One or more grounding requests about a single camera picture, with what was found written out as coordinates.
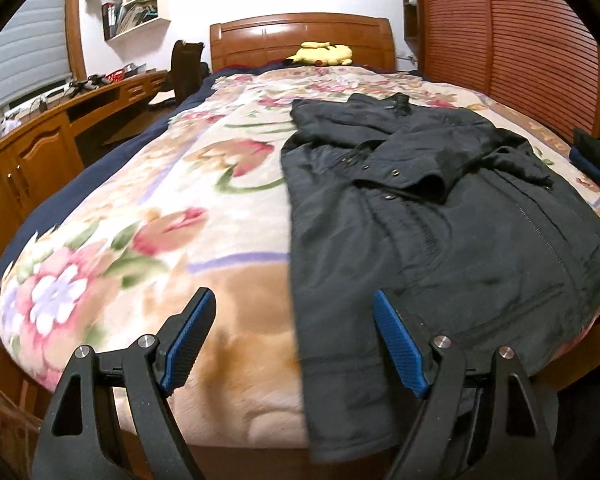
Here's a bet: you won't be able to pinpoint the wooden louvred wardrobe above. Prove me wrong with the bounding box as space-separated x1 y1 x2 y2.
400 0 600 147

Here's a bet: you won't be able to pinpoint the black binder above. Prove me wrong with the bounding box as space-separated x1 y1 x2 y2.
103 3 119 40

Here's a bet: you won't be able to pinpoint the navy bed sheet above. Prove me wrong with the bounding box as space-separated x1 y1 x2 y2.
0 71 222 313

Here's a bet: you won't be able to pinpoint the floral blanket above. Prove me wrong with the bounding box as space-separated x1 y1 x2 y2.
0 66 600 450

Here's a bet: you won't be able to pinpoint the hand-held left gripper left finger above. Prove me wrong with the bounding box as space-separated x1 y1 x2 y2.
31 287 217 480

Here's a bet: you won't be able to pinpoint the dark desk chair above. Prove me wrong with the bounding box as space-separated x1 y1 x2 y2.
149 40 210 109

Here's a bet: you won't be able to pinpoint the black jacket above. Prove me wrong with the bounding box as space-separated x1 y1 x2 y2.
280 92 600 464

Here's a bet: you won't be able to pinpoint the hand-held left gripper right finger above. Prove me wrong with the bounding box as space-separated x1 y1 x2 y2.
372 288 558 480

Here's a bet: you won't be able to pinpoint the yellow plush toy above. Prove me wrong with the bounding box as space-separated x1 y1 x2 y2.
286 41 354 67

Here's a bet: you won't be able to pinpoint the grey window blind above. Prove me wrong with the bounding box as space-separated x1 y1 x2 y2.
0 0 72 109

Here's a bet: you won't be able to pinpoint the wooden bed headboard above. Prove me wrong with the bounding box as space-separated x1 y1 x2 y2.
209 12 397 72

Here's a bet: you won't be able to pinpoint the wooden desk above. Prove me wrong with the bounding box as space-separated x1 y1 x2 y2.
0 69 169 398

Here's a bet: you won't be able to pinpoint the white wall shelf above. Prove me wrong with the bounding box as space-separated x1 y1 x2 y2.
82 0 172 42

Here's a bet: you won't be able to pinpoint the dark folded clothes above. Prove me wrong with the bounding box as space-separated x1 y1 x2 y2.
571 128 600 192

